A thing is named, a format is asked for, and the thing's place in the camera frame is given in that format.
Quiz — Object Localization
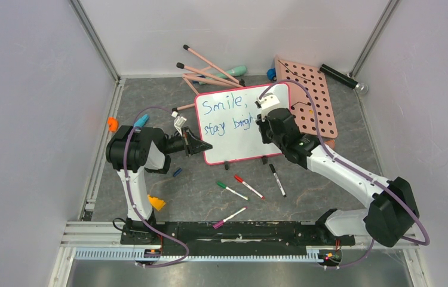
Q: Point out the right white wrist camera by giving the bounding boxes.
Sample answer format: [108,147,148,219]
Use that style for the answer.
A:
[255,93,282,121]

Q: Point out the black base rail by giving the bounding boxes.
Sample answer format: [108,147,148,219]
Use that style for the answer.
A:
[120,221,355,257]

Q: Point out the blue marker cap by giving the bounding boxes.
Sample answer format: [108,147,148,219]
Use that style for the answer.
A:
[173,168,182,177]

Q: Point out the green marker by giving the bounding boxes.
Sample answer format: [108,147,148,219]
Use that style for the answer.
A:
[216,181,249,201]

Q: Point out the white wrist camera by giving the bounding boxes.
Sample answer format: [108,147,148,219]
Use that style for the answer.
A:
[255,93,282,121]
[171,111,187,135]

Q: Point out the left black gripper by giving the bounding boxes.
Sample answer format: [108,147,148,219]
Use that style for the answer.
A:
[162,127,211,156]

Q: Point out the black marker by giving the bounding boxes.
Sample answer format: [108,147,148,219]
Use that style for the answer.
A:
[269,163,287,198]

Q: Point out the pink perforated board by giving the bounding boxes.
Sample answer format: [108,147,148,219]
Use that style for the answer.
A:
[274,55,338,139]

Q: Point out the yellow orange block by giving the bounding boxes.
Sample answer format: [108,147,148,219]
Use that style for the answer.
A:
[148,194,166,211]

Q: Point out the large blue marker toy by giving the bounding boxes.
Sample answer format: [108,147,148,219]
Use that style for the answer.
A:
[133,114,150,129]

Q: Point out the orange clip left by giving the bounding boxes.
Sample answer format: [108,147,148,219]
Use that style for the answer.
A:
[107,117,119,132]

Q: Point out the pink folding stand legs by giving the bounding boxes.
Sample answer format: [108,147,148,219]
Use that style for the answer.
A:
[176,44,246,96]

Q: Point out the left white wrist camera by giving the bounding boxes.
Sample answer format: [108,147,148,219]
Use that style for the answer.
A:
[171,111,187,135]

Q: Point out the mint green tube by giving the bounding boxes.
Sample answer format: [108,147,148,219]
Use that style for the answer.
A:
[214,65,247,79]

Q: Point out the red marker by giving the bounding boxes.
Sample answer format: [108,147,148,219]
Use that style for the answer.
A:
[234,174,265,200]

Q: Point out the orange cap right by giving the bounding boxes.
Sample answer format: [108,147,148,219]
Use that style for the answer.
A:
[325,139,335,149]

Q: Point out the pink framed whiteboard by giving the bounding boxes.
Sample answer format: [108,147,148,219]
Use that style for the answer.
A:
[195,84,281,165]

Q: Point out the black flashlight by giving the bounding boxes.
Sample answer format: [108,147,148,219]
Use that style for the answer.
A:
[319,64,369,94]

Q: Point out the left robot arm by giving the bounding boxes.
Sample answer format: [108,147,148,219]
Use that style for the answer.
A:
[105,126,213,244]

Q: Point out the purple marker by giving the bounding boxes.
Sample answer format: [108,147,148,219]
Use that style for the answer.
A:
[213,206,248,229]

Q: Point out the blue toy car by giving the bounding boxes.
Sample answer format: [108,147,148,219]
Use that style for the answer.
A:
[266,68,277,82]

